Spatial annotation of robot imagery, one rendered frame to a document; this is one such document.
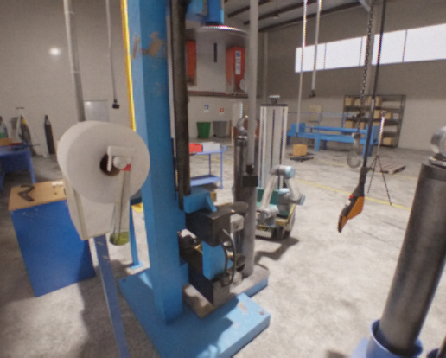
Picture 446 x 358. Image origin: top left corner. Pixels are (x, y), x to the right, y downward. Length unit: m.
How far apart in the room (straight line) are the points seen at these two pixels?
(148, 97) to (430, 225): 1.61
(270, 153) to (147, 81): 2.23
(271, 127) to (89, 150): 2.73
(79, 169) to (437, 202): 1.49
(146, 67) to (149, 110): 0.23
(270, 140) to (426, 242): 2.29
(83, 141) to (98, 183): 0.14
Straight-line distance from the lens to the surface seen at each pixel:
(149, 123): 1.47
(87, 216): 1.14
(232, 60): 1.87
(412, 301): 1.71
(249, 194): 2.08
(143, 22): 1.54
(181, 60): 1.47
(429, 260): 1.58
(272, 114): 3.29
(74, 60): 1.23
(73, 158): 0.82
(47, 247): 2.78
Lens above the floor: 1.71
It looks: 16 degrees down
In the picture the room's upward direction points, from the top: straight up
